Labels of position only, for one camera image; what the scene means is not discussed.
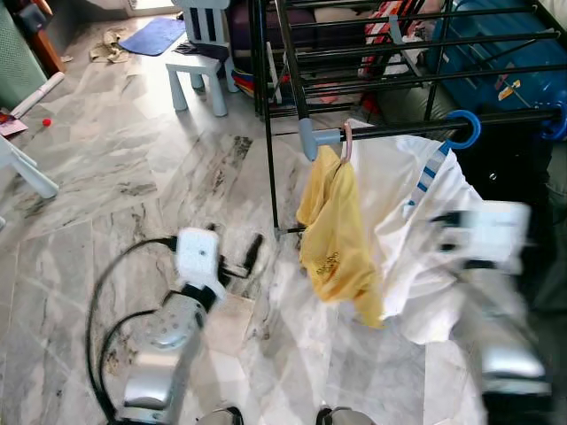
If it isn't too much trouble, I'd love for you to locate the white shirt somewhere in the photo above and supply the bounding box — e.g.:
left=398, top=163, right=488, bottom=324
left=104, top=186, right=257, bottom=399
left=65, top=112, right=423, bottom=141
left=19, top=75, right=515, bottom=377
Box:
left=350, top=118, right=490, bottom=346

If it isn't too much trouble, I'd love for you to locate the blue clothes hanger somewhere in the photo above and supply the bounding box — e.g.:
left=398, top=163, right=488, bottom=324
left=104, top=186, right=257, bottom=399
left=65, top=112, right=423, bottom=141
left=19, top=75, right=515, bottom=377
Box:
left=440, top=110, right=482, bottom=156
left=540, top=100, right=567, bottom=143

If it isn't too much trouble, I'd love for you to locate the blue floor mat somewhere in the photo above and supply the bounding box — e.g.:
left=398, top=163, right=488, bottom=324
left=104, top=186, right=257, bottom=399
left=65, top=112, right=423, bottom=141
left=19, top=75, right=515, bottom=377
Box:
left=120, top=18, right=187, bottom=57

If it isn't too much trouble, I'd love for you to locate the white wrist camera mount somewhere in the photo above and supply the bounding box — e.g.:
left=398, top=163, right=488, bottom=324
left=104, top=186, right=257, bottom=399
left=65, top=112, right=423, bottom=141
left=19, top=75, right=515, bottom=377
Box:
left=175, top=228, right=222, bottom=293
left=439, top=202, right=532, bottom=271

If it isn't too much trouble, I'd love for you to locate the pink clothes hanger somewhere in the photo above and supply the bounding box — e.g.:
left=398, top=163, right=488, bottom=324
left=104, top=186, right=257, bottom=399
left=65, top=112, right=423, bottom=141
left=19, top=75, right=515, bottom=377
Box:
left=340, top=122, right=354, bottom=166

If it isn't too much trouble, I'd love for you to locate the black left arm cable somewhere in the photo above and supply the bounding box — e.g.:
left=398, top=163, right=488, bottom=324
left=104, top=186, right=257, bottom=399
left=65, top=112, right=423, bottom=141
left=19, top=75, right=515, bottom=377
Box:
left=85, top=235, right=180, bottom=421
left=98, top=308, right=163, bottom=415

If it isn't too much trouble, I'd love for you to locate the small pink paper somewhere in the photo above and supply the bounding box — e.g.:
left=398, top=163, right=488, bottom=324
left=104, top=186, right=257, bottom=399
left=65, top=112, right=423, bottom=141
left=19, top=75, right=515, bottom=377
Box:
left=0, top=113, right=27, bottom=135

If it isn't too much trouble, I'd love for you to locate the blue hard suitcase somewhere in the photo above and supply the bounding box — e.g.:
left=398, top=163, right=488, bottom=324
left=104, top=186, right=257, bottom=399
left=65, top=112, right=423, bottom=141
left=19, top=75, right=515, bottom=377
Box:
left=425, top=0, right=567, bottom=112

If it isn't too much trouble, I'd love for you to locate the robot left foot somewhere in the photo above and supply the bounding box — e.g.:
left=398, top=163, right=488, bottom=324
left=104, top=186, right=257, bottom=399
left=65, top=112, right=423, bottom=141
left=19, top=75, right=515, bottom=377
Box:
left=197, top=406, right=245, bottom=425

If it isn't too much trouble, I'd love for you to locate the crumpled brown cloth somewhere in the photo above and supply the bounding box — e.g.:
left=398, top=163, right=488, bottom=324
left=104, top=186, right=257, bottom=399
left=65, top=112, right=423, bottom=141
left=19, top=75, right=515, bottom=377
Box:
left=89, top=29, right=132, bottom=65

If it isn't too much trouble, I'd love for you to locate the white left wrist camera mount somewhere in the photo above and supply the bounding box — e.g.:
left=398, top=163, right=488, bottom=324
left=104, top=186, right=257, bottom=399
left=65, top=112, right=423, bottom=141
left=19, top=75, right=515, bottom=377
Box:
left=175, top=228, right=222, bottom=293

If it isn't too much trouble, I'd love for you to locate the red white striped fabric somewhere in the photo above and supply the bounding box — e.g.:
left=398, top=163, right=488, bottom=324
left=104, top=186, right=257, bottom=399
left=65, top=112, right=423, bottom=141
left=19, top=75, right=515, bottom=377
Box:
left=359, top=0, right=417, bottom=85

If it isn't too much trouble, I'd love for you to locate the black metal drying rack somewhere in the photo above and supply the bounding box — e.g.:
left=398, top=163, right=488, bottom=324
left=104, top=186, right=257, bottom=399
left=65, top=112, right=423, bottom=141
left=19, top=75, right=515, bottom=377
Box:
left=248, top=0, right=567, bottom=236

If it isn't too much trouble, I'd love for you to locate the green mesh screen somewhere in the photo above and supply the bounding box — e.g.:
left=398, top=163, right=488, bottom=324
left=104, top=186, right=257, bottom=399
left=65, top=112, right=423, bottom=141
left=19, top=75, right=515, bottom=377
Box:
left=0, top=9, right=45, bottom=112

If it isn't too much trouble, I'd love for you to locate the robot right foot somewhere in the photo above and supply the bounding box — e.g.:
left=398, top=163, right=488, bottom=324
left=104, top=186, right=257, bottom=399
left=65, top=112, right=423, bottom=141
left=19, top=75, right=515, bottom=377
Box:
left=316, top=407, right=373, bottom=425

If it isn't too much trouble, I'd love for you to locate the yellow shirt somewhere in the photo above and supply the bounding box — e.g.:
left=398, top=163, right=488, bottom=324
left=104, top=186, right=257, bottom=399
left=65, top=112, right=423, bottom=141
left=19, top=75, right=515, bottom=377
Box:
left=295, top=144, right=386, bottom=330

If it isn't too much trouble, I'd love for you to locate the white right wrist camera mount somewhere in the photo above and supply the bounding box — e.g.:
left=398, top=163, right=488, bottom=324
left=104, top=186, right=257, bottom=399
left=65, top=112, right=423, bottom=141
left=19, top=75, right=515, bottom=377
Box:
left=439, top=202, right=532, bottom=271

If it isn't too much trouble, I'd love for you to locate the white paper roll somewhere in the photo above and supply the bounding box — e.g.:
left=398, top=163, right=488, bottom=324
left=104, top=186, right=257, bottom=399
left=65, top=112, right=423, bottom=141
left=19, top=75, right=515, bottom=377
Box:
left=11, top=73, right=66, bottom=118

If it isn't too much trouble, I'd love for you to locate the white slatted child chair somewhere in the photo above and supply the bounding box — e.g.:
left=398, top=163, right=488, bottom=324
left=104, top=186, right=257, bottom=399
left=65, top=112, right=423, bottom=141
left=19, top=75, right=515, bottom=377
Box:
left=166, top=0, right=236, bottom=118

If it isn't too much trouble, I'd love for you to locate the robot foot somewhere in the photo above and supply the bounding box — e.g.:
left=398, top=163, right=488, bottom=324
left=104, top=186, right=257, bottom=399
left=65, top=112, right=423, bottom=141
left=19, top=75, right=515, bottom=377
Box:
left=197, top=406, right=245, bottom=425
left=316, top=407, right=373, bottom=425

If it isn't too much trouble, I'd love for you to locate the black hanging garment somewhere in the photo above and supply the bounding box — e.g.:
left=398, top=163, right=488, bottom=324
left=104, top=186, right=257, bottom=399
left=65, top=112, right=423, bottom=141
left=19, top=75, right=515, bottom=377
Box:
left=461, top=124, right=559, bottom=293

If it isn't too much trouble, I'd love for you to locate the brown wooden cabinet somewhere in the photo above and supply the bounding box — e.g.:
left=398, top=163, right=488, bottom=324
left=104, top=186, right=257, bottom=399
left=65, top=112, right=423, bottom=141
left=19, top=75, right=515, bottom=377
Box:
left=18, top=0, right=67, bottom=76

